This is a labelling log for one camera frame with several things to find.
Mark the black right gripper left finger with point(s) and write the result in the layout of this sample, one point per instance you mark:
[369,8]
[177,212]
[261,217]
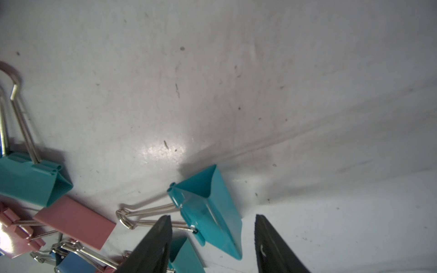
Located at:
[152,253]

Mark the blue binder clip centre lower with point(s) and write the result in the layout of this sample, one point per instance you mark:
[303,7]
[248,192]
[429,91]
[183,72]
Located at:
[70,256]

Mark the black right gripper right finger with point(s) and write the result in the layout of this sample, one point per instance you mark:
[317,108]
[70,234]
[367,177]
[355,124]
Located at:
[272,252]

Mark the pink binder clip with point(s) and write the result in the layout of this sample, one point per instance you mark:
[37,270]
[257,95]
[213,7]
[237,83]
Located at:
[74,220]
[16,240]

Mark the teal binder clip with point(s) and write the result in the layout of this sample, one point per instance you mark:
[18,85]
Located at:
[206,207]
[183,257]
[26,176]

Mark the pink binder clip upper centre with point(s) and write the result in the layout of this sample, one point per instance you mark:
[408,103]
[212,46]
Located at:
[74,220]

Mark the pink binder clip middle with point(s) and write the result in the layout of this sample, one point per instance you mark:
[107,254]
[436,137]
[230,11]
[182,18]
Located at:
[16,240]

